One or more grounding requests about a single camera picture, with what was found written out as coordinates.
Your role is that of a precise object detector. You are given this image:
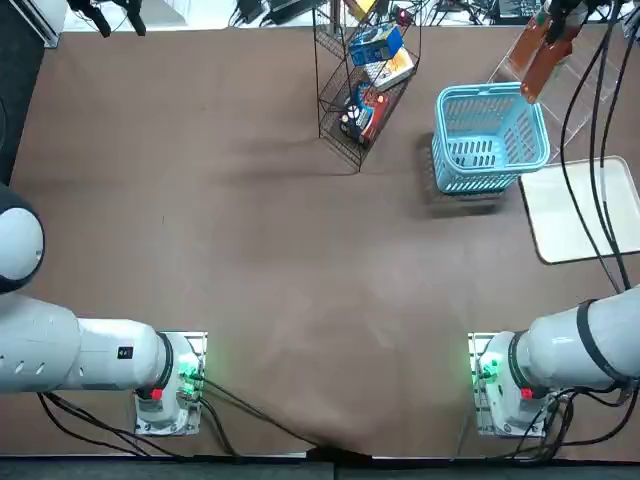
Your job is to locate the light blue plastic shopping basket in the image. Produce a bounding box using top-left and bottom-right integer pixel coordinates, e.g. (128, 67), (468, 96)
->
(430, 82), (552, 195)

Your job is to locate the amber tea bottle white cap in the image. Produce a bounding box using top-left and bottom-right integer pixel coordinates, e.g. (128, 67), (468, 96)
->
(519, 37), (575, 105)
(512, 10), (551, 69)

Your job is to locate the grey aluminium rail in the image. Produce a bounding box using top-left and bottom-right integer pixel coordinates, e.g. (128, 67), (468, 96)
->
(29, 0), (67, 50)

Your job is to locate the yellow wafer box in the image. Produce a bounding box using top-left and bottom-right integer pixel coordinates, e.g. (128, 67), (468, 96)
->
(347, 0), (379, 22)

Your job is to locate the blue Oreo cookie box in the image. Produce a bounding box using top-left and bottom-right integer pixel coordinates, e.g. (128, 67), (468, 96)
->
(348, 24), (405, 67)

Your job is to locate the beige plastic tray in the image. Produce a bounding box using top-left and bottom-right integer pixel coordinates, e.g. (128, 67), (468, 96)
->
(519, 154), (640, 265)

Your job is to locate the black wire snack shelf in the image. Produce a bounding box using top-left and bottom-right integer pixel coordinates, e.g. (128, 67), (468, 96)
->
(312, 0), (424, 175)

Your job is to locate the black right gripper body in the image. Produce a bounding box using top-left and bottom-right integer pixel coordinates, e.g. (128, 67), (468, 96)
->
(547, 0), (599, 19)

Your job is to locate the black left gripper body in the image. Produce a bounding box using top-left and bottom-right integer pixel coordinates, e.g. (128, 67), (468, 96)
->
(67, 0), (143, 12)

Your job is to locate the white cracker box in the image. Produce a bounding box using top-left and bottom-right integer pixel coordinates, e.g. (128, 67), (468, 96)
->
(362, 46), (417, 92)

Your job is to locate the dark chocolate cookie box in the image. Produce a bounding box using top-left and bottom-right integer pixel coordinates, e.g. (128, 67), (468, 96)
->
(339, 81), (392, 147)

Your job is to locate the small black power adapter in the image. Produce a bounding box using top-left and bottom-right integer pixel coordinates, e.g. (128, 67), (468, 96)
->
(234, 0), (266, 24)

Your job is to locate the dark power supply brick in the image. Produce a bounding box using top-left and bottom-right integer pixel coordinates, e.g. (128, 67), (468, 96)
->
(267, 0), (321, 24)

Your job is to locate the clear acrylic beverage shelf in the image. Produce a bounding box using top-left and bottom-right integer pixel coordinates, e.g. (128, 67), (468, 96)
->
(487, 22), (626, 161)

